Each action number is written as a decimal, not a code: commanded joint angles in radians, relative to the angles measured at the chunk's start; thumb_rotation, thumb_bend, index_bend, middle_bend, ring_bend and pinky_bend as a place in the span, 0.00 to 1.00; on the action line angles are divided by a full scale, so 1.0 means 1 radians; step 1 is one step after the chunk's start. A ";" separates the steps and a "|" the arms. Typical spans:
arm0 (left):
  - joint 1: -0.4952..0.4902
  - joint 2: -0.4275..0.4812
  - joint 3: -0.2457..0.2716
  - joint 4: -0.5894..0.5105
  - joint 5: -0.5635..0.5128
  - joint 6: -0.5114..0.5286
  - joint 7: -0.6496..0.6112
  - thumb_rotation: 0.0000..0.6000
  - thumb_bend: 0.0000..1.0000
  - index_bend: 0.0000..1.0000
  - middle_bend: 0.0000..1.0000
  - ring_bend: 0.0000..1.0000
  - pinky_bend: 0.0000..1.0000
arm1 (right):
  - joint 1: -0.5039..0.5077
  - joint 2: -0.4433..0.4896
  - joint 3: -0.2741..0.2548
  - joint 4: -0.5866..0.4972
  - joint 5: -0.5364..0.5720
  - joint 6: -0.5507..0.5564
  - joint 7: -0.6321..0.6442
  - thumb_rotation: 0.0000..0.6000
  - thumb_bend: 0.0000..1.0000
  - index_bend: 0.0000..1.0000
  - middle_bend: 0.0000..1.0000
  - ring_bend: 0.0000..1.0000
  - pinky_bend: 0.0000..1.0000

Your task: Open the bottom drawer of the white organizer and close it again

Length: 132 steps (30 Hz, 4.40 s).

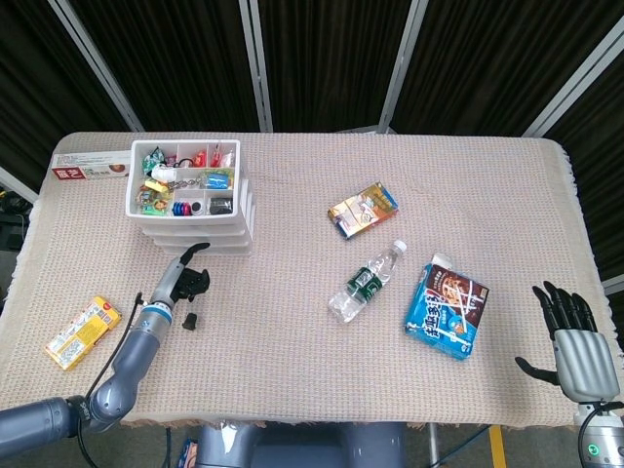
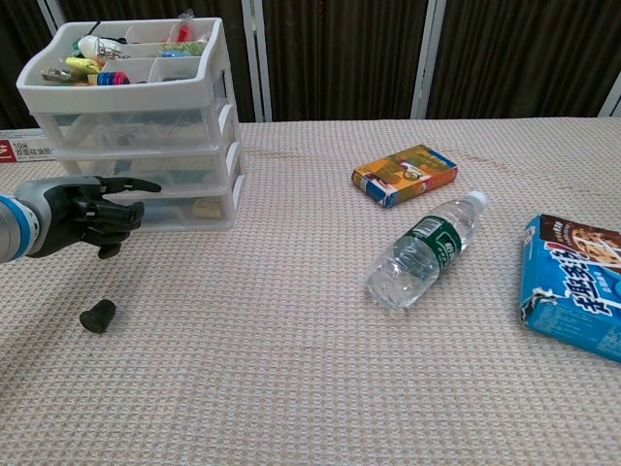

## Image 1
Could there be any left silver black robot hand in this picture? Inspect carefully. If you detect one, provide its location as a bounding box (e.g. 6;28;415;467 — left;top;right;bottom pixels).
150;242;212;305

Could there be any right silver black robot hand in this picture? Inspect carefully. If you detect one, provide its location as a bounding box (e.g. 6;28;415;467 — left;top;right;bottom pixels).
515;281;621;404

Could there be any clear plastic drawer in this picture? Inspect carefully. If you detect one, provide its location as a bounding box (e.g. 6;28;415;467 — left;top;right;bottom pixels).
155;241;255;257
148;232;253;246
140;222;248;236

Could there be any yellow snack box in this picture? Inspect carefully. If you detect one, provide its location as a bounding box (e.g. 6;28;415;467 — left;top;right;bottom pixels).
44;295;123;371

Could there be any green patterned snack packet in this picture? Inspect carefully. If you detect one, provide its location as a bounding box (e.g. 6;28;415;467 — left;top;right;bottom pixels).
204;168;235;192

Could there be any long red and white box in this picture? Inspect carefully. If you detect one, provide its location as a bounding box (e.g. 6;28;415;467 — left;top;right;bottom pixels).
51;150;133;182

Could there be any blue chocolate biscuit stick box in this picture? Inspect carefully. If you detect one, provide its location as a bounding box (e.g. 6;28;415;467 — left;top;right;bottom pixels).
403;252;491;362

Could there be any colourful wrapped candy pile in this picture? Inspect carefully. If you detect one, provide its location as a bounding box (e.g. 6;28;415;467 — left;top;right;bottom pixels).
135;190;173;216

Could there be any green candy packet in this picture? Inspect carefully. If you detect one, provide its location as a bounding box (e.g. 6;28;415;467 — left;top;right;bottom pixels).
141;148;165;173

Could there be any beige woven tablecloth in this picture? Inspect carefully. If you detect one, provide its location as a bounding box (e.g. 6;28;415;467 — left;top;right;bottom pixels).
0;130;615;430

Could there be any metal table leg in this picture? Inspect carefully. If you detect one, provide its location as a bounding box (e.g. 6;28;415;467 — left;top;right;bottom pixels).
426;422;440;464

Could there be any clear water bottle green label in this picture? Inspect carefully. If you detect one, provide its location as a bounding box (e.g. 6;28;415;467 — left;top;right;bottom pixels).
327;238;409;324

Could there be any grey robot torso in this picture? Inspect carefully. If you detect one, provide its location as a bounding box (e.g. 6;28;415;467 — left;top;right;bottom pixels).
194;421;409;468

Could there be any dark folding partition screen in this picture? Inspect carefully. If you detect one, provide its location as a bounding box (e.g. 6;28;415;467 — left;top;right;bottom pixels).
0;0;624;293

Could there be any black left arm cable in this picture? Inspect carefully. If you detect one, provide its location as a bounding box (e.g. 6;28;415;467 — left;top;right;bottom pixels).
72;291;145;468

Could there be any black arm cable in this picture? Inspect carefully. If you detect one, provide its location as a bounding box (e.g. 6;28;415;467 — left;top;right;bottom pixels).
72;291;145;468
576;402;624;468

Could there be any white drawer organizer box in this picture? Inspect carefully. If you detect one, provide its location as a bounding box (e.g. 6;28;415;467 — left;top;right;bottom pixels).
125;138;257;257

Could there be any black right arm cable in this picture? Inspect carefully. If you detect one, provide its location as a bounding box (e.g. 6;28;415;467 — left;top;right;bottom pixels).
576;402;624;468

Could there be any black equipment with cables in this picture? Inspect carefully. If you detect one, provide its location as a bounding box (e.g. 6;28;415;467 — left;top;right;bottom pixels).
0;187;33;254

